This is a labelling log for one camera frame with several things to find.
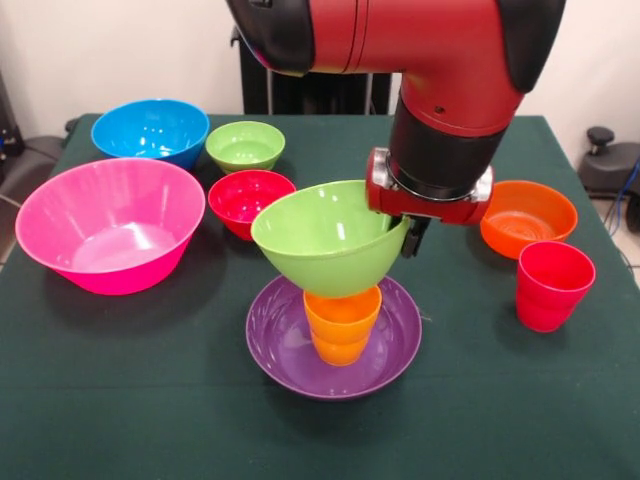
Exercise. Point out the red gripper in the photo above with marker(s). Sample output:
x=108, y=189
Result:
x=425, y=207

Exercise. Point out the large green plastic bowl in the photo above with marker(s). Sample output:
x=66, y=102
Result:
x=325, y=235

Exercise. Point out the purple plastic bowl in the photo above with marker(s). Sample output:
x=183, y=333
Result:
x=395, y=340

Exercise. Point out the orange plastic cup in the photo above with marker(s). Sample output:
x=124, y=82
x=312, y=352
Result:
x=340, y=325

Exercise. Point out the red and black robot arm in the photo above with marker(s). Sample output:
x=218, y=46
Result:
x=425, y=35

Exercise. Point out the orange plastic bowl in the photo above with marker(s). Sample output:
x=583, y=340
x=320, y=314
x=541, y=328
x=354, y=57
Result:
x=535, y=220

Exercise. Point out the red plastic cup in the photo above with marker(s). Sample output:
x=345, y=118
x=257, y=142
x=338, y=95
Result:
x=550, y=300

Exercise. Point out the small red plastic bowl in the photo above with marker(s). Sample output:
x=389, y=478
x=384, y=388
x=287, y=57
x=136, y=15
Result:
x=240, y=200

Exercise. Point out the small green plastic bowl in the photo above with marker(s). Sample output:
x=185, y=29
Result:
x=245, y=145

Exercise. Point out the dark green table cloth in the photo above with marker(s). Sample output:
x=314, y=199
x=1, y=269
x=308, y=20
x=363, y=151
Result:
x=320, y=440

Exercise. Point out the blue plastic bowl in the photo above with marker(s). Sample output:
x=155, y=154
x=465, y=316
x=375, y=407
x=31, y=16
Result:
x=150, y=125

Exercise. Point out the large pink plastic bowl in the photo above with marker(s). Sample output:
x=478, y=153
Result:
x=125, y=200

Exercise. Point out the black pedestal leg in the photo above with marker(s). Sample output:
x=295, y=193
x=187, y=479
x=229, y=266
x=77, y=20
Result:
x=30, y=165
x=610, y=170

